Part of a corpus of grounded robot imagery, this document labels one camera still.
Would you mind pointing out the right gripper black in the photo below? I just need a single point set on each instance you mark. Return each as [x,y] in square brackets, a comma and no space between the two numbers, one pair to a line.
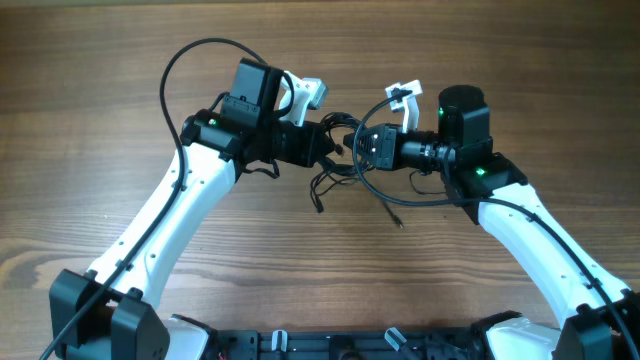
[386,147]

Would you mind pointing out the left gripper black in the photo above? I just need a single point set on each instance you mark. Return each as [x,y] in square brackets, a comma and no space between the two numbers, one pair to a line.
[306,149]

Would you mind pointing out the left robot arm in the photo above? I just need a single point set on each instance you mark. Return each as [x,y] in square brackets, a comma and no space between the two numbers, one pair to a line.
[110,310]

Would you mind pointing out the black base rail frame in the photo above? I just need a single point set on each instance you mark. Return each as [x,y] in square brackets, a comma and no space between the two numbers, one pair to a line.
[430,344]

